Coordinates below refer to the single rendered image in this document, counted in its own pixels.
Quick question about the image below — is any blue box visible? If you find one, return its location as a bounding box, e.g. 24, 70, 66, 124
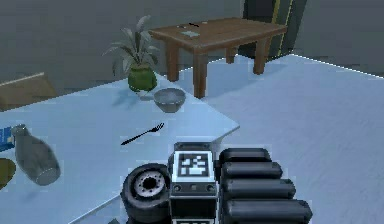
0, 126, 16, 153

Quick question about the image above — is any olive green round plate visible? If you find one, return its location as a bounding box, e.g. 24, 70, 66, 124
0, 157, 17, 191

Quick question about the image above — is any black fork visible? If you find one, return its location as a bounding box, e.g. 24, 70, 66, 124
120, 122, 165, 146

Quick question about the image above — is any grey glass bottle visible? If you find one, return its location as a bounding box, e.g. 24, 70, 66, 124
11, 124, 62, 187

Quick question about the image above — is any brown wooden table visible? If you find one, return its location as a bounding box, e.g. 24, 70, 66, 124
148, 17, 288, 99

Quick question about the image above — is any grey bowl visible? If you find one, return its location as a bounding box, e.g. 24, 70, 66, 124
153, 87, 187, 114

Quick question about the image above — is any house plant in green pot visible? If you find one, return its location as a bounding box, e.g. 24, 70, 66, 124
102, 14, 162, 93

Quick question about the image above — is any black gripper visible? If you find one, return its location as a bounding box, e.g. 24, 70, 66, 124
120, 162, 173, 224

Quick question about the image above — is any white table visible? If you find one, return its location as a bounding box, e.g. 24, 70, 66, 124
0, 71, 241, 224

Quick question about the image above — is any black door with yellow stripes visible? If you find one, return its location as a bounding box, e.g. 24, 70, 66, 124
238, 0, 308, 62

